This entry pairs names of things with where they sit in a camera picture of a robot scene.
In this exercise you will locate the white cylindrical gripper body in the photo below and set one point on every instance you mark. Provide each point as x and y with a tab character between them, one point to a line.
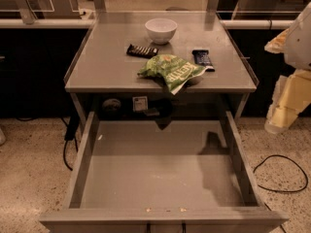
300	47

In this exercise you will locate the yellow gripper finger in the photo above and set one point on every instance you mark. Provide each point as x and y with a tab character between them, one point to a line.
280	120

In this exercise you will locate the green jalapeno chip bag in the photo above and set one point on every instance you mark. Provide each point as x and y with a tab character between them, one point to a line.
175	71

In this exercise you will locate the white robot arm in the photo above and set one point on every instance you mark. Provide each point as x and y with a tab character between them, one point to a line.
295	44

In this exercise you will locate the open grey top drawer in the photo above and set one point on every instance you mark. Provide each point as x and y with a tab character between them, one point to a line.
191	177

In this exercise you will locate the grey cabinet with top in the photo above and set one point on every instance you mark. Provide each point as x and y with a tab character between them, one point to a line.
167	52

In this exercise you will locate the dark blue snack wrapper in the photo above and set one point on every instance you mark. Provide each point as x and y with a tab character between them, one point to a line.
201	57

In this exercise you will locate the white label card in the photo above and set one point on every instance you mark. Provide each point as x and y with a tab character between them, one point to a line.
140	103

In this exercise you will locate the white ceramic bowl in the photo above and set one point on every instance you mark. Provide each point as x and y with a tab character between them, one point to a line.
161	30

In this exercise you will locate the dark striped snack bar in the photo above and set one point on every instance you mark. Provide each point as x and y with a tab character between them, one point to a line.
144	52

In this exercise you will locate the round dark knob object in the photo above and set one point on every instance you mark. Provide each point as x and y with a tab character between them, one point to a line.
111	106

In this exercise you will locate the white horizontal rail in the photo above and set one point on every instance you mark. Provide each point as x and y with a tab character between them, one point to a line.
46	23

